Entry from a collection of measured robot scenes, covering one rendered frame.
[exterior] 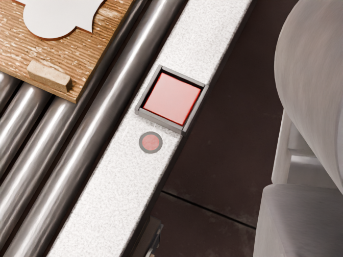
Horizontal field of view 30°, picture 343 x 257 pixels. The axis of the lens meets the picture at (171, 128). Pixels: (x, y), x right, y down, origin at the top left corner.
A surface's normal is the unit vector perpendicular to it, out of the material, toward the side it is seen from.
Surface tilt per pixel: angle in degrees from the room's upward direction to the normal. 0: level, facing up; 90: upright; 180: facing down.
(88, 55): 0
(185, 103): 0
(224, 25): 0
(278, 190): 51
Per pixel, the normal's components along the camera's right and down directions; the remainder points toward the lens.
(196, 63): 0.03, -0.39
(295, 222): 0.11, -0.96
